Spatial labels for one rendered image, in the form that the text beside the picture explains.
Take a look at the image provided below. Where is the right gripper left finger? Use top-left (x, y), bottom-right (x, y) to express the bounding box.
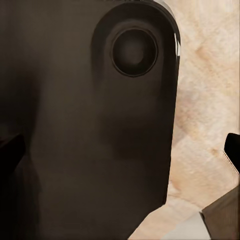
top-left (0, 133), bottom-right (26, 193)

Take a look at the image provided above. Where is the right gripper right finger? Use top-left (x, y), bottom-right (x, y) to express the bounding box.
top-left (224, 132), bottom-right (240, 173)

